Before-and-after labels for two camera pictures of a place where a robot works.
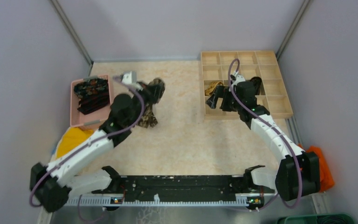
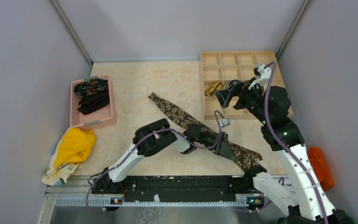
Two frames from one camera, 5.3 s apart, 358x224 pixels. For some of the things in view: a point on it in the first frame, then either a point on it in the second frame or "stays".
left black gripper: [151, 92] -> [221, 145]
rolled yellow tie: [211, 88] stays
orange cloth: [326, 180] stays
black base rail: [181, 186] stays
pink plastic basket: [77, 117] stays
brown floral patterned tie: [149, 117] -> [248, 159]
